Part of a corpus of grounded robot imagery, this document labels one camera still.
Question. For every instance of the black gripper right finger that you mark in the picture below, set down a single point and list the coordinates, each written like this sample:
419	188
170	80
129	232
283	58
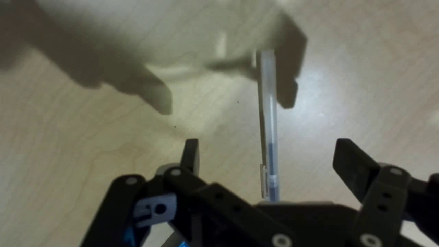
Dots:
388	197

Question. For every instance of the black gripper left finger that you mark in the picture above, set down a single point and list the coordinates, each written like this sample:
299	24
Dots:
196	206

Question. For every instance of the clear ballpoint pen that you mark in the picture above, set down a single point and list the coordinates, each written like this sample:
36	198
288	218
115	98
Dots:
269	118

